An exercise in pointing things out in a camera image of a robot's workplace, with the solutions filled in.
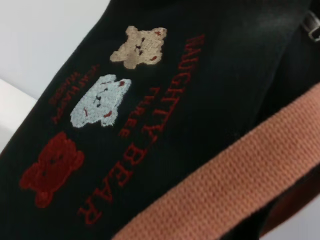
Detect black food bag orange handles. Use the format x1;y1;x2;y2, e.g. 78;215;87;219
0;0;320;240

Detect small metal side ring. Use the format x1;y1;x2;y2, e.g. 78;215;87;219
300;10;320;44

